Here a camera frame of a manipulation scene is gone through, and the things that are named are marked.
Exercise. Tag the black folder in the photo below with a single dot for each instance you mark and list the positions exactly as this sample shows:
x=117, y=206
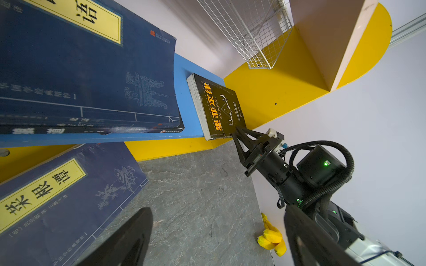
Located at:
x=217, y=108

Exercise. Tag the yellow shelf pink blue boards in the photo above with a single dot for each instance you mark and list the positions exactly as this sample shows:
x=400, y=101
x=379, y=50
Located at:
x=315, y=61

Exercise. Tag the blue book yellow label top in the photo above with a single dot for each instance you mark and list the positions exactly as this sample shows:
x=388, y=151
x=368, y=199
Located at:
x=53, y=212

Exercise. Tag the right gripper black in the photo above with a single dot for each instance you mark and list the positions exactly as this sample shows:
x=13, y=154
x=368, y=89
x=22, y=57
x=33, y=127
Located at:
x=261, y=152

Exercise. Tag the black wolf cover book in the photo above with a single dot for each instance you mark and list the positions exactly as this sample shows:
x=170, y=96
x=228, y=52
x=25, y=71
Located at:
x=33, y=129

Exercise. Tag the white wire rack rear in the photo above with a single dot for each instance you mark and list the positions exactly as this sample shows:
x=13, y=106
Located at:
x=258, y=30

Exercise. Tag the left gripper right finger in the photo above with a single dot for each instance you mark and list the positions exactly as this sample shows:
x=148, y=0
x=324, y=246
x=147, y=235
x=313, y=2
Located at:
x=309, y=245

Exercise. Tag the blue bottom book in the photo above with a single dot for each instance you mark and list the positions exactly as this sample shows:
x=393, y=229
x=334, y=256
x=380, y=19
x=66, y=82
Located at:
x=85, y=63

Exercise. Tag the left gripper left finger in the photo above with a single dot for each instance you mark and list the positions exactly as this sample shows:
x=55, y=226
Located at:
x=127, y=246

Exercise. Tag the yellow bananas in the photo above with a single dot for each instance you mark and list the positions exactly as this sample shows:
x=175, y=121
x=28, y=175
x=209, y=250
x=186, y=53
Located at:
x=271, y=238

